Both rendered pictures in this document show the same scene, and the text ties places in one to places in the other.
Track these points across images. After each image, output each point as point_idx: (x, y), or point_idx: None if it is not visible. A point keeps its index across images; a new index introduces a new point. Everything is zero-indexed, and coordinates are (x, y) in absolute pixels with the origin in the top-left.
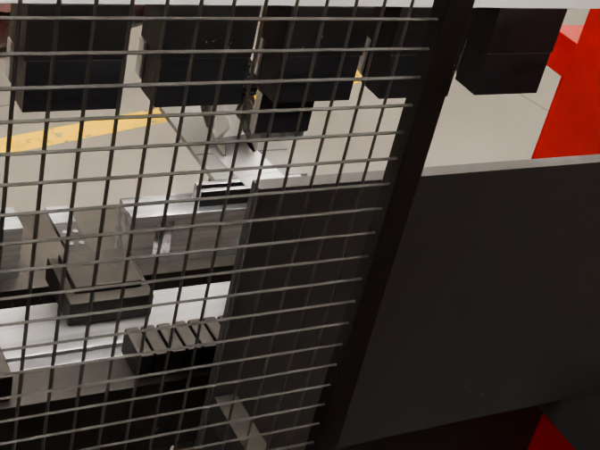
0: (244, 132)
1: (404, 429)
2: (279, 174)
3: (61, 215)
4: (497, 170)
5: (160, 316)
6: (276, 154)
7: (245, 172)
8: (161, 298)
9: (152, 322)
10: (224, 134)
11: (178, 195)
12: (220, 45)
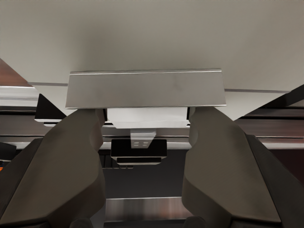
0: (192, 114)
1: None
2: (182, 123)
3: None
4: None
5: (23, 146)
6: (240, 98)
7: (130, 119)
8: (21, 144)
9: (19, 146)
10: (178, 8)
11: (13, 90)
12: None
